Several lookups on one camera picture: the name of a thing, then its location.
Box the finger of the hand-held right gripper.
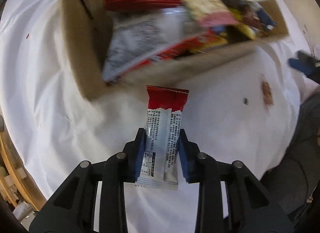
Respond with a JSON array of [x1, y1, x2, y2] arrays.
[[289, 51, 320, 83]]

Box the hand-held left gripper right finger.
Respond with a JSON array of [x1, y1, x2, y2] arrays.
[[178, 128, 294, 233]]

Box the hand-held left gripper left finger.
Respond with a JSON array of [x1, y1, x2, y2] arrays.
[[29, 127, 147, 233]]

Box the red white snack packet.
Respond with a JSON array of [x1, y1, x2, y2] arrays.
[[135, 85, 190, 190]]

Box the small blue white packet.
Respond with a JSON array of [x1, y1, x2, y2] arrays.
[[256, 8, 277, 31]]

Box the silver red snack bag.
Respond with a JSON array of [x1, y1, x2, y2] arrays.
[[101, 0, 225, 86]]

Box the cardboard box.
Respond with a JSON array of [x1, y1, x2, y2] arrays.
[[59, 0, 289, 101]]

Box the yellow snack packet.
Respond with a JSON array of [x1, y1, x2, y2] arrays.
[[226, 8, 257, 41]]

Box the person's grey trousers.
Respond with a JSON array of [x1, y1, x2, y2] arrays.
[[260, 95, 320, 223]]

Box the white printed bed blanket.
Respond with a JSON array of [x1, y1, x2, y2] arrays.
[[0, 0, 313, 221]]

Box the wooden furniture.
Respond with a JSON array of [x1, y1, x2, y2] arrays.
[[0, 113, 48, 221]]

